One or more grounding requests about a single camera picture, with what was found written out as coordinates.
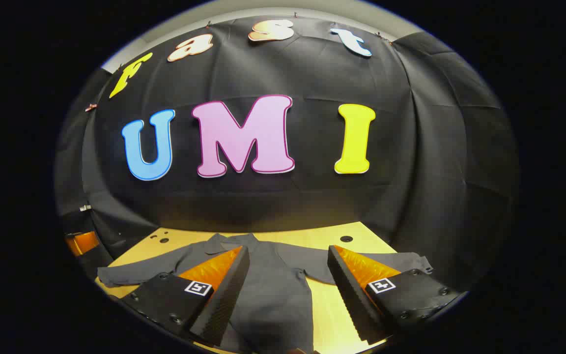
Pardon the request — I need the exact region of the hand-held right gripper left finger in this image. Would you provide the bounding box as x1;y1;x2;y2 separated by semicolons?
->
125;246;251;346

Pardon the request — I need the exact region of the grey button-up shirt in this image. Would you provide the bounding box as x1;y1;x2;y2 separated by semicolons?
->
97;233;433;354

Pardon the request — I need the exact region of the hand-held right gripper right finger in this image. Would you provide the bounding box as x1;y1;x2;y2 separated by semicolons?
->
328;245;460;345

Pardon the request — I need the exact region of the black backdrop cloth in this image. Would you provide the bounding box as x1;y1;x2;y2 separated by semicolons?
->
55;15;519;291

